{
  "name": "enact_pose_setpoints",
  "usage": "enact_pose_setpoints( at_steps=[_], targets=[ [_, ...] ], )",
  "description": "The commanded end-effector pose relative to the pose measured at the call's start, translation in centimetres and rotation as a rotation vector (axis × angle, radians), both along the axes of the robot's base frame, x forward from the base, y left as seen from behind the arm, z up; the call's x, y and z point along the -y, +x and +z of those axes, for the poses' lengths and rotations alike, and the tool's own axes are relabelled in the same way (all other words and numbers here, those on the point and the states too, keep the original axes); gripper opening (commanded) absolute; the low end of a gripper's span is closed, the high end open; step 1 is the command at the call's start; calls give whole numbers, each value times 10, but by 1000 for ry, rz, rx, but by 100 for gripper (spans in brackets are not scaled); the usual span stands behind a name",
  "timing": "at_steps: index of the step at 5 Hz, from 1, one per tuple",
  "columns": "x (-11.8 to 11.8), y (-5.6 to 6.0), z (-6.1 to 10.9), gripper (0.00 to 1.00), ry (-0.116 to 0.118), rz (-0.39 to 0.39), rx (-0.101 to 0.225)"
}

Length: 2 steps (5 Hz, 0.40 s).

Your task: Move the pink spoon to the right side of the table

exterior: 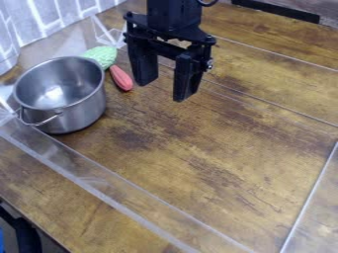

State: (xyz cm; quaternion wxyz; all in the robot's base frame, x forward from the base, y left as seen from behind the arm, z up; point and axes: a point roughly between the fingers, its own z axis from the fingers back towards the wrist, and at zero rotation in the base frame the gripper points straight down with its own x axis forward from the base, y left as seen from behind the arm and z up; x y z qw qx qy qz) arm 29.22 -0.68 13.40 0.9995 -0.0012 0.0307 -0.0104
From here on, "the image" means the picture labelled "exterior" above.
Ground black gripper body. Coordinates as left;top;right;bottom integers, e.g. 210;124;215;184
124;0;216;71

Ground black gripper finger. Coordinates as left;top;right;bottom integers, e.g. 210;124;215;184
172;53;203;102
128;42;159;86

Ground pink spoon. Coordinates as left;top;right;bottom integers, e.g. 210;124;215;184
109;65;133;91

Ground green bumpy toy vegetable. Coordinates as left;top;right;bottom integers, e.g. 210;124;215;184
81;46;117;70

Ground stainless steel pot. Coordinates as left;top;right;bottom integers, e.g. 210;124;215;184
13;56;105;134

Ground black bar at back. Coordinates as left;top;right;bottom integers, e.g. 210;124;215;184
231;0;320;24

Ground white patterned curtain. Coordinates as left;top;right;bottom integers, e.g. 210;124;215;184
0;0;127;76

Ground clear acrylic table barrier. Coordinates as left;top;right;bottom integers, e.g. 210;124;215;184
0;18;338;253

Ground black table leg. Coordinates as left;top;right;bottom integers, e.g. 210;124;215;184
0;206;43;253

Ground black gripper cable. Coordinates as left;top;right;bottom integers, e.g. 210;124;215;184
195;0;220;8

